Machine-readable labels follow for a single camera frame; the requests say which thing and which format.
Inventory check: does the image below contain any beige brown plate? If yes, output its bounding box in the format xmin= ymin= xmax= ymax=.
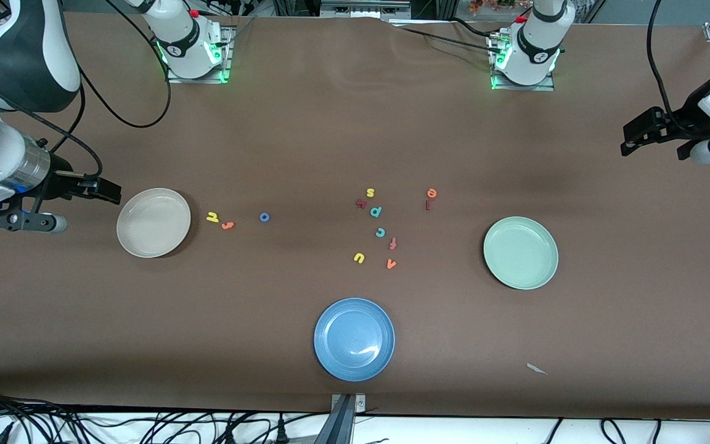
xmin=116 ymin=187 xmax=192 ymax=258

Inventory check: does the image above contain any pale green plate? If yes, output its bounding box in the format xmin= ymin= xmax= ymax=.
xmin=483 ymin=216 xmax=560 ymax=290

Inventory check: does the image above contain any orange flower decoration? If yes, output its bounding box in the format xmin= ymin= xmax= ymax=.
xmin=469 ymin=0 xmax=531 ymax=14

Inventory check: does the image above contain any brown table cover mat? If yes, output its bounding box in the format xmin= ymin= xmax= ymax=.
xmin=0 ymin=11 xmax=710 ymax=421

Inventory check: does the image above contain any blue plate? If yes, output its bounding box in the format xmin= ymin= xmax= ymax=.
xmin=313 ymin=297 xmax=396 ymax=382

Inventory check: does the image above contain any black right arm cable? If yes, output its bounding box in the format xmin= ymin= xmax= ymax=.
xmin=0 ymin=0 xmax=172 ymax=183

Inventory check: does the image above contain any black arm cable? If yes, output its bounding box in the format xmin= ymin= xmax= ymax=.
xmin=0 ymin=0 xmax=172 ymax=183
xmin=645 ymin=0 xmax=698 ymax=133

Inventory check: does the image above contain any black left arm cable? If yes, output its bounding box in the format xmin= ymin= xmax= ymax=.
xmin=645 ymin=0 xmax=698 ymax=133

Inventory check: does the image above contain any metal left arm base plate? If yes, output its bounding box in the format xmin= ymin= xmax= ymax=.
xmin=488 ymin=31 xmax=557 ymax=92

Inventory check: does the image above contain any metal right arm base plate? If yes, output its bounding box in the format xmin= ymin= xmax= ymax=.
xmin=166 ymin=25 xmax=233 ymax=84

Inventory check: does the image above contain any short black table cable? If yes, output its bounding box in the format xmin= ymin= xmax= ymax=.
xmin=452 ymin=17 xmax=492 ymax=36

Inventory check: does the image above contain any long black table cable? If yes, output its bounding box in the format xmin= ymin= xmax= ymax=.
xmin=392 ymin=25 xmax=497 ymax=52

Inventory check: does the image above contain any grey metal rail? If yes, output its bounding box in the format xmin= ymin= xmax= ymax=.
xmin=321 ymin=0 xmax=411 ymax=18

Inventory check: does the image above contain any grey metal table bracket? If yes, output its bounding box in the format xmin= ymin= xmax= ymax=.
xmin=315 ymin=393 xmax=367 ymax=444

